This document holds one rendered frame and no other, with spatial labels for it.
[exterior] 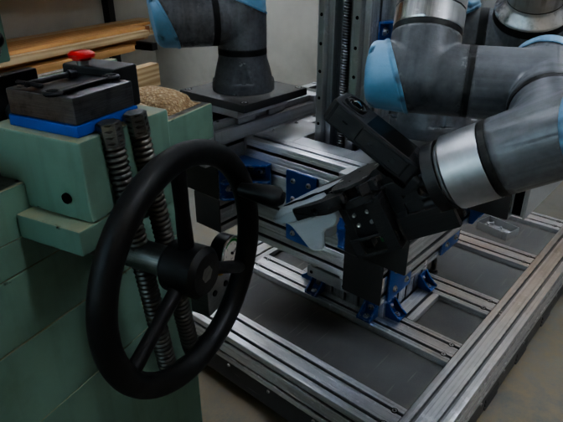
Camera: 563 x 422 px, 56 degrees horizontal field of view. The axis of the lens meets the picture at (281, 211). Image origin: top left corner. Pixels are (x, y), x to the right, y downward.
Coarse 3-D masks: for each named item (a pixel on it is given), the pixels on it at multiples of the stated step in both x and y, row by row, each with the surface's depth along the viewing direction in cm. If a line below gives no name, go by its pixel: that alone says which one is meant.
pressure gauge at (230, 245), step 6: (222, 234) 91; (228, 234) 91; (216, 240) 90; (222, 240) 89; (228, 240) 89; (234, 240) 91; (210, 246) 89; (216, 246) 89; (222, 246) 89; (228, 246) 90; (234, 246) 92; (216, 252) 89; (222, 252) 88; (228, 252) 90; (234, 252) 92; (222, 258) 88; (228, 258) 91; (234, 258) 92
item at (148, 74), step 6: (138, 66) 94; (144, 66) 94; (150, 66) 95; (156, 66) 97; (138, 72) 93; (144, 72) 94; (150, 72) 96; (156, 72) 97; (138, 78) 93; (144, 78) 95; (150, 78) 96; (156, 78) 97; (138, 84) 94; (144, 84) 95; (150, 84) 96; (156, 84) 98
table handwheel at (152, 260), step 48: (192, 144) 54; (144, 192) 48; (192, 240) 57; (240, 240) 70; (96, 288) 46; (192, 288) 56; (240, 288) 70; (96, 336) 47; (144, 336) 55; (144, 384) 54
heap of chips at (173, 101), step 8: (144, 88) 85; (152, 88) 85; (160, 88) 85; (168, 88) 86; (144, 96) 83; (152, 96) 83; (160, 96) 83; (168, 96) 83; (176, 96) 84; (184, 96) 85; (144, 104) 83; (152, 104) 82; (160, 104) 82; (168, 104) 82; (176, 104) 83; (184, 104) 84; (192, 104) 86; (168, 112) 82; (176, 112) 82
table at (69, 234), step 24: (168, 120) 79; (192, 120) 84; (0, 192) 56; (24, 192) 59; (168, 192) 66; (0, 216) 56; (24, 216) 58; (48, 216) 57; (144, 216) 63; (0, 240) 57; (48, 240) 57; (72, 240) 55; (96, 240) 57
